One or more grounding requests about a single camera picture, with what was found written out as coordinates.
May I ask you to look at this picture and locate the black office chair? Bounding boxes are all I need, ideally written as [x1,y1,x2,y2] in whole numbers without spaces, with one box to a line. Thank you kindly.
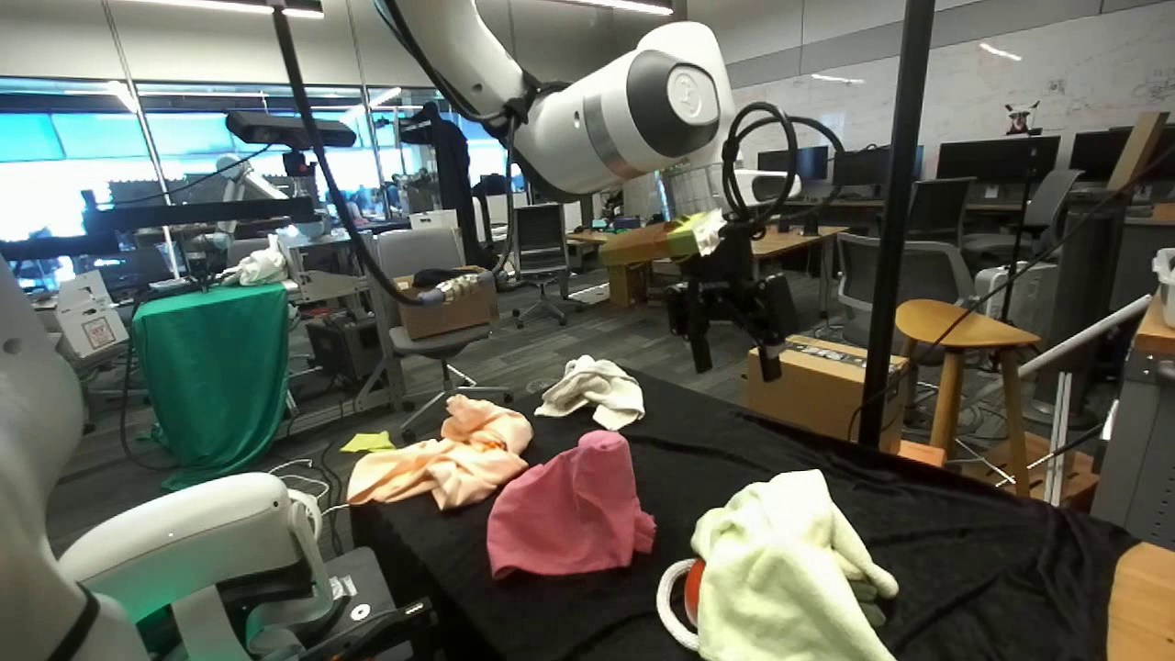
[508,199,581,332]

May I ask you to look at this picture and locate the white metal tube frame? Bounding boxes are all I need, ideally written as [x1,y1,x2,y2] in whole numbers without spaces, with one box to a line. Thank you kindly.
[1010,290,1159,512]

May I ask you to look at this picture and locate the white thick rope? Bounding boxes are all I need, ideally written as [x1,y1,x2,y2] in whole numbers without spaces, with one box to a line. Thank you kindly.
[655,554,709,655]

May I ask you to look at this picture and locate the pink cloth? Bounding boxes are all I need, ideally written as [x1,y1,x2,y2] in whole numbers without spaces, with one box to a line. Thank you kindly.
[485,427,661,584]

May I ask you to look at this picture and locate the small yellow cloth scrap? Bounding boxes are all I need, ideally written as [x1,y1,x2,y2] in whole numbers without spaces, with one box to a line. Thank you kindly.
[337,427,400,460]

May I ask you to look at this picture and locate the small open cardboard box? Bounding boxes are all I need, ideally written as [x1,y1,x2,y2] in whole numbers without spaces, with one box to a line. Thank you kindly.
[390,267,499,345]

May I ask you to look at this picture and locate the wooden stool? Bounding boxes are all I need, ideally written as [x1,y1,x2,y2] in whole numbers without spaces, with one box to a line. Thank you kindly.
[890,294,1045,494]

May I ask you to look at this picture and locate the cardboard box black tape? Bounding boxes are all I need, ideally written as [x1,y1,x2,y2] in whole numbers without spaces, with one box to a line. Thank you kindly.
[736,328,912,445]

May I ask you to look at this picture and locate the pale yellow towel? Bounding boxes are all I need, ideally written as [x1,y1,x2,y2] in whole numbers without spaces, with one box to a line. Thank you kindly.
[687,465,902,661]

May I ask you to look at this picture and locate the black computer monitor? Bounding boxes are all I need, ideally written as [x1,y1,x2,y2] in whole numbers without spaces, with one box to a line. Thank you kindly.
[934,132,1066,186]
[830,143,898,196]
[1066,120,1175,186]

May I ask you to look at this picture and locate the grey swivel chair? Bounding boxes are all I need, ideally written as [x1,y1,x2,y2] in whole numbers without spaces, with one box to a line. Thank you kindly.
[363,225,518,442]

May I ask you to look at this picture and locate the light wooden board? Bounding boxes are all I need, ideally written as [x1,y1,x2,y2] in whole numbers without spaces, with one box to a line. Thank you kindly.
[1100,538,1175,661]

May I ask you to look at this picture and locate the red plush fruit green leaves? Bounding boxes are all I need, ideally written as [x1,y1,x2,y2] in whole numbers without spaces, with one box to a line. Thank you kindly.
[676,558,709,630]

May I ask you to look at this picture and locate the green draped cloth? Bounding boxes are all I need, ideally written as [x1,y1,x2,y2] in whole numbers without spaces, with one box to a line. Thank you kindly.
[128,283,294,486]

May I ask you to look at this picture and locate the grey mesh office chair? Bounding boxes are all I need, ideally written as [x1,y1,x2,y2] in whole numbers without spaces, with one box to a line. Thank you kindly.
[836,175,985,337]

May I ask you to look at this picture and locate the white plastic bag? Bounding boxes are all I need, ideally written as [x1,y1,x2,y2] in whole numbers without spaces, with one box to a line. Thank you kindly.
[218,235,294,294]

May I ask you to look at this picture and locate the peach orange cloth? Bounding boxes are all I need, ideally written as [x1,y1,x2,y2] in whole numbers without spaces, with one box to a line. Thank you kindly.
[346,393,541,514]

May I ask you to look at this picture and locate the black cable silver sleeve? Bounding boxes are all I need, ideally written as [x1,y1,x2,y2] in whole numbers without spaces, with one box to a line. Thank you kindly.
[269,0,499,311]

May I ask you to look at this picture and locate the white towel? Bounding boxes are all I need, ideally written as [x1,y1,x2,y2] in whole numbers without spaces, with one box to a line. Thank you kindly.
[532,352,651,433]

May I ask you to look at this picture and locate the black stereo camera bar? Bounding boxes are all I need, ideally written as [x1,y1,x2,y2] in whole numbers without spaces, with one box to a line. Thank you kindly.
[225,105,359,153]

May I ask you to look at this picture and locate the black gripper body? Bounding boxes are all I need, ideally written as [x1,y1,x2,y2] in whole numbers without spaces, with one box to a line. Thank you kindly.
[665,248,797,349]

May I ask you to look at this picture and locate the black velvet table cloth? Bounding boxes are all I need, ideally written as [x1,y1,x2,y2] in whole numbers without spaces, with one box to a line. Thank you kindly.
[346,362,1150,661]

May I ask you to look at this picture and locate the black vertical pole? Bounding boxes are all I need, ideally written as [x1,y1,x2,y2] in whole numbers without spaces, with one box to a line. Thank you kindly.
[855,0,939,450]

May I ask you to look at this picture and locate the grey workbench wooden top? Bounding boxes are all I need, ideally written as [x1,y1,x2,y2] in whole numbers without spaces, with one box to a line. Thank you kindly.
[1084,199,1175,550]

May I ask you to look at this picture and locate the leaning wooden plank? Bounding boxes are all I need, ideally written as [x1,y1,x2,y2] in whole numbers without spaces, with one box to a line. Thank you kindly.
[1100,105,1175,199]

